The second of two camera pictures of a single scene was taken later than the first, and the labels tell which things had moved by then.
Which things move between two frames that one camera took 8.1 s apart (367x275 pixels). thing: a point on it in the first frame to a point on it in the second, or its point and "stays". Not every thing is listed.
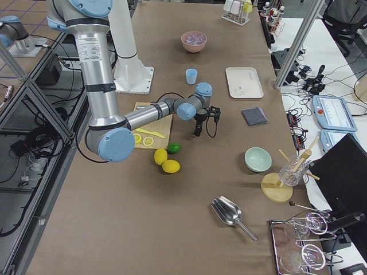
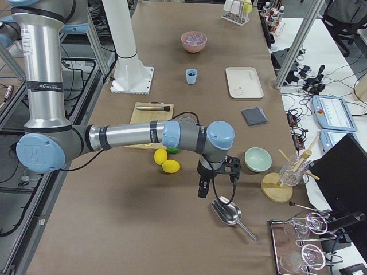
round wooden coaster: (271, 187) stays
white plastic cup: (227, 5) stays
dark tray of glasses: (295, 243) stays
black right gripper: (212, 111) to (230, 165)
